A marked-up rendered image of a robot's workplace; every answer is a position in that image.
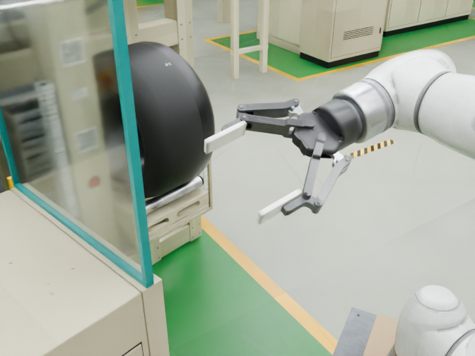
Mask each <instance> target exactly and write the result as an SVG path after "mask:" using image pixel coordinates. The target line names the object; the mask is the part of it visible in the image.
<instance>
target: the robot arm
mask: <svg viewBox="0 0 475 356"><path fill-rule="evenodd" d="M299 103H300V101H299V99H297V98H294V99H292V100H289V101H286V102H268V103H254V104H240V105H238V106H237V114H236V118H237V119H235V120H233V121H231V122H229V123H227V124H225V125H223V126H222V127H221V132H219V133H217V134H215V135H213V136H211V137H209V138H207V139H205V141H204V152H205V153H206V154H208V153H210V152H212V151H214V150H216V149H218V148H220V147H221V146H224V145H225V144H227V143H229V142H231V141H234V140H235V139H237V138H239V137H241V136H244V135H245V131H256V132H261V133H266V134H276V135H282V136H283V137H284V138H292V142H293V144H294V145H295V146H297V147H298V148H299V149H300V152H301V153H302V154H303V155H304V156H305V155H306V156H308V157H310V162H309V165H308V170H307V175H306V178H305V183H304V187H303V192H302V191H301V190H300V189H297V190H295V191H294V192H292V193H290V194H289V195H287V196H284V197H283V198H281V199H279V200H278V201H276V202H274V203H273V204H271V205H269V206H267V207H266V208H264V209H262V210H260V211H259V212H258V216H257V223H258V225H260V224H262V223H264V222H265V221H267V220H268V219H270V218H272V217H274V216H275V215H277V214H279V213H280V212H282V213H283V214H284V215H285V216H286V215H290V214H291V213H293V212H295V211H297V210H298V209H300V208H302V207H307V208H309V209H310V210H311V211H312V213H314V214H318V213H319V211H320V209H321V208H322V206H323V204H324V202H325V201H326V199H327V197H328V195H329V193H330V191H331V190H332V187H333V186H334V184H335V182H336V180H337V179H338V177H339V176H340V175H341V174H343V173H344V172H345V171H346V170H347V169H348V166H349V165H350V163H351V158H350V157H349V156H345V157H344V156H343V155H342V154H341V153H340V152H339V151H340V150H343V149H344V148H346V147H348V146H350V145H351V144H353V143H364V142H366V141H368V140H369V139H371V138H373V137H375V136H376V135H378V134H380V133H383V132H385V131H386V130H388V129H390V128H394V129H396V130H405V131H412V132H416V133H419V134H423V135H425V136H427V137H429V138H431V139H433V140H434V141H436V142H437V143H439V144H440V145H442V146H445V147H446V148H449V149H450V150H453V151H455V152H457V153H459V154H462V155H464V156H467V157H468V158H471V159H474V160H475V76H472V75H464V74H460V73H457V71H456V67H455V64H454V62H453V61H452V60H451V58H450V57H449V56H448V55H446V53H444V52H441V51H440V50H436V49H420V50H415V51H412V52H407V53H405V54H402V55H399V56H397V57H395V58H393V59H390V60H389V61H386V62H385V63H383V64H381V65H379V66H378V67H376V68H375V69H373V70H372V71H371V72H370V73H369V74H368V75H367V76H366V77H365V78H363V79H361V80H359V81H356V82H355V83H354V84H352V85H350V86H348V87H346V88H344V89H342V90H340V91H338V92H337V93H335V94H334V96H333V98H332V100H330V101H328V102H326V103H324V104H323V105H321V106H319V107H317V108H316V109H314V110H312V111H311V112H303V111H302V109H301V108H300V106H299ZM283 117H289V118H287V119H276V118H283ZM292 117H297V118H298V119H291V118H292ZM291 127H294V128H293V130H292V131H291V130H290V128H291ZM320 158H327V159H331V158H332V159H333V160H334V161H333V163H332V167H333V169H332V171H331V172H330V174H329V176H328V177H327V180H326V182H325V183H324V185H323V187H322V188H321V190H320V192H319V193H318V195H317V198H315V197H314V196H312V190H313V187H314V183H315V178H316V175H317V169H318V166H319V161H320ZM387 356H475V324H474V322H473V321H472V320H471V319H470V317H469V315H468V314H467V309H466V307H465V306H464V304H463V302H462V301H461V299H460V298H459V297H458V296H457V295H456V294H455V293H453V292H452V291H450V290H448V289H447V288H446V287H442V286H439V285H428V286H425V287H422V288H421V289H420V290H418V291H417V292H415V293H414V294H412V295H411V296H410V297H409V298H408V299H407V301H406V303H405V304H404V306H403V308H402V310H401V314H400V316H399V320H398V324H397V329H396V334H395V342H394V344H393V346H392V348H391V350H390V351H389V353H388V355H387Z"/></svg>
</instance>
